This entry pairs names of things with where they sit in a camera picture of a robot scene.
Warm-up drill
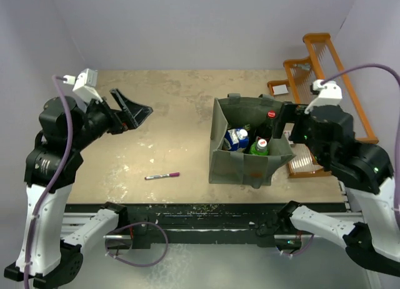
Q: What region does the orange wooden shelf rack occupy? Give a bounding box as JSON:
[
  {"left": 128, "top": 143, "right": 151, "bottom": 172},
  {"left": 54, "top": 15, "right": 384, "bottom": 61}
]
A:
[{"left": 267, "top": 33, "right": 379, "bottom": 180}]

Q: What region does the blue juice carton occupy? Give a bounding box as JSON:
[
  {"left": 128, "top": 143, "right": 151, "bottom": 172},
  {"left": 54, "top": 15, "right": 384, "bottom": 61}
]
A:
[{"left": 222, "top": 128, "right": 249, "bottom": 153}]

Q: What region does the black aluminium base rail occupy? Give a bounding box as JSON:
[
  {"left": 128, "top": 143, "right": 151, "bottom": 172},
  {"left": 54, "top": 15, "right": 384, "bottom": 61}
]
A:
[{"left": 61, "top": 203, "right": 363, "bottom": 249}]

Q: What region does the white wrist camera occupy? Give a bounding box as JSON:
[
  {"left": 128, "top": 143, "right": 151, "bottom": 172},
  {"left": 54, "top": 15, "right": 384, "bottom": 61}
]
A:
[
  {"left": 63, "top": 68, "right": 103, "bottom": 104},
  {"left": 304, "top": 79, "right": 343, "bottom": 114}
]

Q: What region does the green orange juice bottle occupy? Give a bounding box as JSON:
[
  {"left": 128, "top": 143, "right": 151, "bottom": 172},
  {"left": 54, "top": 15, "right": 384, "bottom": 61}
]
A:
[{"left": 249, "top": 139, "right": 268, "bottom": 156}]

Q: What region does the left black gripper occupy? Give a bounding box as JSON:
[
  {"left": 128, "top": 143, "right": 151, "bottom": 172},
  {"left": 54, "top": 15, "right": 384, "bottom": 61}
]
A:
[{"left": 70, "top": 86, "right": 153, "bottom": 150}]

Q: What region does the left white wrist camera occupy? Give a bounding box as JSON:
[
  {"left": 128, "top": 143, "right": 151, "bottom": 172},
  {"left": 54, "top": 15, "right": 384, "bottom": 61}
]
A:
[{"left": 63, "top": 68, "right": 103, "bottom": 104}]

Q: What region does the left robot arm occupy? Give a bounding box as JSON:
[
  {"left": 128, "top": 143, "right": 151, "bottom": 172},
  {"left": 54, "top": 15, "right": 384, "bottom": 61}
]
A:
[{"left": 4, "top": 89, "right": 153, "bottom": 288}]

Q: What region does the grey metal clip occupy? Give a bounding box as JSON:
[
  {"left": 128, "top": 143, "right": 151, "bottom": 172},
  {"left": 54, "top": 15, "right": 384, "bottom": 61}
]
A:
[{"left": 293, "top": 63, "right": 311, "bottom": 71}]

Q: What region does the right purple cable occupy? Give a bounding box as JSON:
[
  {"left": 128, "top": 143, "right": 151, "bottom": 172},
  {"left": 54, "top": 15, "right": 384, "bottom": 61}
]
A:
[{"left": 323, "top": 63, "right": 400, "bottom": 213}]

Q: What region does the glass cola bottle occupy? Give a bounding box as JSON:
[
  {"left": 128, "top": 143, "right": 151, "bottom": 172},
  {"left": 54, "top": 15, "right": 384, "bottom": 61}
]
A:
[{"left": 255, "top": 110, "right": 277, "bottom": 142}]

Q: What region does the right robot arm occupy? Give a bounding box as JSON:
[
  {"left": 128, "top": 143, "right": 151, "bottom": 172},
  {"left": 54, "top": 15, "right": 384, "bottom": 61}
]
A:
[{"left": 256, "top": 102, "right": 399, "bottom": 276}]

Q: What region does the green canvas bag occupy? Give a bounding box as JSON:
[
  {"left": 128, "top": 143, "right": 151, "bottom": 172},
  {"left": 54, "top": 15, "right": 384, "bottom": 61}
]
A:
[{"left": 209, "top": 93, "right": 295, "bottom": 189}]

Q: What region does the white red small box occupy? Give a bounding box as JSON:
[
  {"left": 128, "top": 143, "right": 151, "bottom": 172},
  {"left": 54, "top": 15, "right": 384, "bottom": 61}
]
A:
[{"left": 272, "top": 84, "right": 289, "bottom": 95}]

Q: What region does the purple marker pen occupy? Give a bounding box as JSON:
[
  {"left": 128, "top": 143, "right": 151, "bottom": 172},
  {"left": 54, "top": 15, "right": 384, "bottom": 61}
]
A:
[{"left": 144, "top": 172, "right": 180, "bottom": 180}]

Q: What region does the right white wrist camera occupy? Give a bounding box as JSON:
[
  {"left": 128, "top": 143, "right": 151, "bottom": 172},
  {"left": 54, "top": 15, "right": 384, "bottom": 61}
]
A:
[{"left": 304, "top": 79, "right": 343, "bottom": 114}]

